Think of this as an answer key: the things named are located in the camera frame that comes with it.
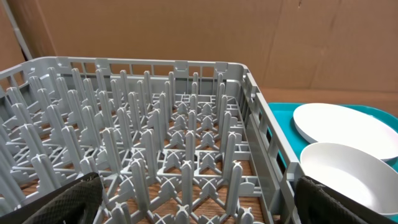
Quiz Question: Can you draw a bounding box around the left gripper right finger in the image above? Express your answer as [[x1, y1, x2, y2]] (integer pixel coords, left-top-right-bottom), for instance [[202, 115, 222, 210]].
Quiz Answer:
[[294, 175, 395, 224]]

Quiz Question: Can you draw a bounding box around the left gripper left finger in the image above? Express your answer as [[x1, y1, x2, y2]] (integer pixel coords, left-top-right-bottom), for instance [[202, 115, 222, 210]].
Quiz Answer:
[[1, 172, 103, 224]]

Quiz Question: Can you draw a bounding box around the grey round bowl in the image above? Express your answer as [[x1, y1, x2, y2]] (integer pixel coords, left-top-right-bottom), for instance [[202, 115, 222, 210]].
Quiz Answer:
[[300, 142, 397, 217]]

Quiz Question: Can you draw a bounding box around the large white round plate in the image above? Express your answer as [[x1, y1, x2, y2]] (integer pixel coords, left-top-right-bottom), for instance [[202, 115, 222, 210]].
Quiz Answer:
[[293, 103, 397, 161]]

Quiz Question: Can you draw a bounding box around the grey plastic dish rack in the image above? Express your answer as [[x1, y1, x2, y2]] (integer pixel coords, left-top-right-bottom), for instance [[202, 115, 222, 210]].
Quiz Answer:
[[1, 57, 303, 223]]

